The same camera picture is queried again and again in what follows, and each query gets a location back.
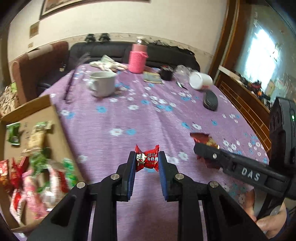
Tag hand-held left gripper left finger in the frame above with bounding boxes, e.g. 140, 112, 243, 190
28, 151, 136, 241

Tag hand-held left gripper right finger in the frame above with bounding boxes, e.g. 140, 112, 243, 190
158, 151, 269, 241

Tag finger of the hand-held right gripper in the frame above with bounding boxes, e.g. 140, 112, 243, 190
194, 142, 290, 192

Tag red cartoon face candy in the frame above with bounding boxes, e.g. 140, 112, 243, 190
134, 144, 160, 172

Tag dark red foil snack packet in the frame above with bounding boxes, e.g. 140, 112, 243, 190
190, 132, 220, 168

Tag cardboard box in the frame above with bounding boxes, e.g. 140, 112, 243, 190
0, 95, 86, 233

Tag pile of snack packets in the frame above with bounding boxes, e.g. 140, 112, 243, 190
0, 148, 79, 220

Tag person's right hand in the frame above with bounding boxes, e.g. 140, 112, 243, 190
245, 190, 287, 236

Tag wooden cabinet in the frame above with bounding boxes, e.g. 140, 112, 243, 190
214, 65, 278, 151

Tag clutter of small things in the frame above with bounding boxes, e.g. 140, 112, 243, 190
238, 74, 275, 107

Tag purple floral tablecloth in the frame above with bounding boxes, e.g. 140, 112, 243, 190
38, 62, 270, 241

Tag black glasses case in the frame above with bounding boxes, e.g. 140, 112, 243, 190
203, 90, 219, 111

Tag white plastic jar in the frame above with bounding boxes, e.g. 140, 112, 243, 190
189, 71, 213, 90

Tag white mug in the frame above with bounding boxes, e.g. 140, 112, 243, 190
88, 71, 116, 97

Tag window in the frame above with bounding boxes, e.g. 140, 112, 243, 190
233, 5, 296, 98

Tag small black container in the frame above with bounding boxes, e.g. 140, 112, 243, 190
160, 65, 174, 81

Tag beige snack packet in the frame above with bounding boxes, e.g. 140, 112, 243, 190
27, 121, 53, 151

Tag clear glass cup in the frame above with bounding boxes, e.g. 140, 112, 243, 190
174, 65, 193, 78

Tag eyeglasses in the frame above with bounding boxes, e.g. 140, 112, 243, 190
64, 52, 92, 102

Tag white cloth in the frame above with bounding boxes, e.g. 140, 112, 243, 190
89, 54, 127, 72

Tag pink knitted sleeve thermos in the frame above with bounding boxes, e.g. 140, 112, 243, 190
128, 37, 148, 74

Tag green snack packet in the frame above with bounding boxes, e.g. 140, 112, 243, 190
6, 122, 22, 146

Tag black sofa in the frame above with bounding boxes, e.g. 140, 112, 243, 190
37, 42, 200, 91

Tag brown armchair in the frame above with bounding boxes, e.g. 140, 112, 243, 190
10, 41, 70, 105

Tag patterned cushion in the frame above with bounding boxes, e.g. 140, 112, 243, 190
0, 82, 20, 116

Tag framed horse painting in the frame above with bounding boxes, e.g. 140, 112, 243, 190
39, 0, 151, 20

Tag wooden door frame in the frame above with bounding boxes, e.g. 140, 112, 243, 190
208, 0, 245, 86

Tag small wall plaque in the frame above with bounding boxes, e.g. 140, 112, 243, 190
29, 22, 39, 39

